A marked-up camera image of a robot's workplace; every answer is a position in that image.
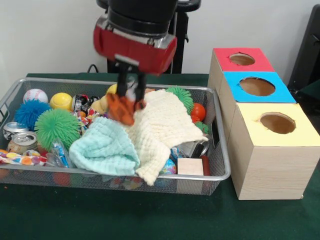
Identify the smooth yellow ball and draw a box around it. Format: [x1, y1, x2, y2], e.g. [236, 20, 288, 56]
[49, 92, 74, 112]

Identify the clear mesh bin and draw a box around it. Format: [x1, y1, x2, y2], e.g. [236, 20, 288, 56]
[0, 77, 232, 196]

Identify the black equipment stand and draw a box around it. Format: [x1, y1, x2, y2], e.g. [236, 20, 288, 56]
[289, 4, 320, 98]

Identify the colourful polka dot fabric toy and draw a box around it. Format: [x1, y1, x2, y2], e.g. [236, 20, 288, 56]
[0, 150, 48, 167]

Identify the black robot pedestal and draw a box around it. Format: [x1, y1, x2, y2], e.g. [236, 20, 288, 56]
[96, 0, 202, 75]

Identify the green spiky ball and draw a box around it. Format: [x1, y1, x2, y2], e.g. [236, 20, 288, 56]
[166, 86, 194, 113]

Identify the red ball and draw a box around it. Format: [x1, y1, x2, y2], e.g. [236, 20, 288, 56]
[191, 103, 207, 122]

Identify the dark green table cloth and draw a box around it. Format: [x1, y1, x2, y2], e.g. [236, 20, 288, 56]
[0, 72, 320, 240]

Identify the large green fuzzy ball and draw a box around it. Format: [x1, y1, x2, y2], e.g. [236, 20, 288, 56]
[34, 109, 82, 151]

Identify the multicolour fabric toy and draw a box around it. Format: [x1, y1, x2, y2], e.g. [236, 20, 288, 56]
[105, 90, 147, 126]

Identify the wooden box with three holes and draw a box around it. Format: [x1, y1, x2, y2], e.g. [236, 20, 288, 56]
[207, 48, 320, 201]

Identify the pale wooden cube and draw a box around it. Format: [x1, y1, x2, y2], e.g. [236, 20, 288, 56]
[177, 157, 204, 176]

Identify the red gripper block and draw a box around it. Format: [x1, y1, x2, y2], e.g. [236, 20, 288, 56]
[93, 21, 179, 102]

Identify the cream yellow waffle cloth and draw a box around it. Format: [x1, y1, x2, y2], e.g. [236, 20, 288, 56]
[117, 89, 209, 187]

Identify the blue fuzzy ball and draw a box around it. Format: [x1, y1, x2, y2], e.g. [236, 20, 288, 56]
[13, 98, 52, 131]

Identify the white baseball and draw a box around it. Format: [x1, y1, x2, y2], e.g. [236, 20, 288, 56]
[23, 88, 49, 105]

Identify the mint green waffle cloth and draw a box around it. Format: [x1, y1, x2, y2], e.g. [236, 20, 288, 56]
[69, 116, 141, 177]

